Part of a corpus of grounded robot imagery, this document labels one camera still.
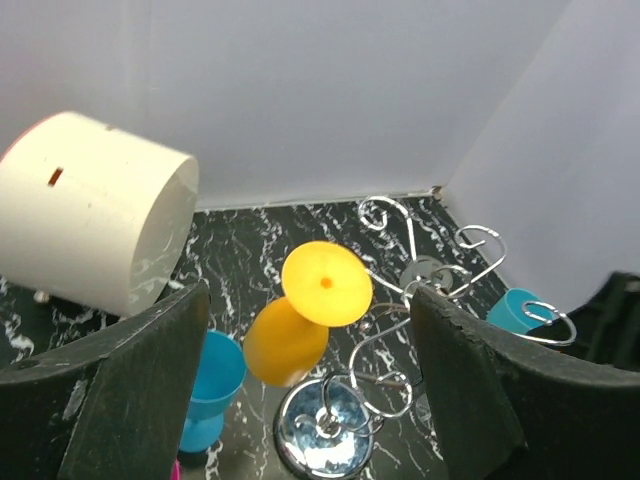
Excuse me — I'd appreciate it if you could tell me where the magenta plastic wine glass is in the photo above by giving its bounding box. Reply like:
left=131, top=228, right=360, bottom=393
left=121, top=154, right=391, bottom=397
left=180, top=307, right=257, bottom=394
left=170, top=460, right=181, bottom=480

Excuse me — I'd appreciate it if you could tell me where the blue plastic wine glass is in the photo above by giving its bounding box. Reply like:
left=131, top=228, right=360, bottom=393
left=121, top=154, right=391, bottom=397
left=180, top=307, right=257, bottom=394
left=179, top=330, right=247, bottom=453

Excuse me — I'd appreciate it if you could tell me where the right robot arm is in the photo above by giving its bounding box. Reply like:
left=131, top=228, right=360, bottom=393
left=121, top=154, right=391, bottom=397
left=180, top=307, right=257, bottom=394
left=564, top=272, right=639, bottom=372

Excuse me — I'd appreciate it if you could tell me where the white cylindrical container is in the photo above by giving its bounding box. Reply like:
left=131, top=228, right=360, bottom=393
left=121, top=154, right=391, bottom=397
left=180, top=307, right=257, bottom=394
left=1, top=111, right=199, bottom=317

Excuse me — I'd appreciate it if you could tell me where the chrome wine glass rack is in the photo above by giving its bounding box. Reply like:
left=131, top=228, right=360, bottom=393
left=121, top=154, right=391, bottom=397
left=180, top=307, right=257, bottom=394
left=274, top=195, right=579, bottom=480

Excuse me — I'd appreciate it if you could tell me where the orange wine glass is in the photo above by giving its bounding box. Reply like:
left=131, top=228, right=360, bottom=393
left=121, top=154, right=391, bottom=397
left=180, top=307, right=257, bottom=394
left=243, top=241, right=373, bottom=387

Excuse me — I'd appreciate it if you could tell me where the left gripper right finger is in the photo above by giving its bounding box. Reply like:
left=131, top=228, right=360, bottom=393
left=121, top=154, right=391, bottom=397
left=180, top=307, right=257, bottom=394
left=410, top=289, right=639, bottom=479

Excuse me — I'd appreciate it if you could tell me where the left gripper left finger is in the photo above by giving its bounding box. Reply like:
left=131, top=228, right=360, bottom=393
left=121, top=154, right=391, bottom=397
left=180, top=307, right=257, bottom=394
left=1, top=283, right=209, bottom=479

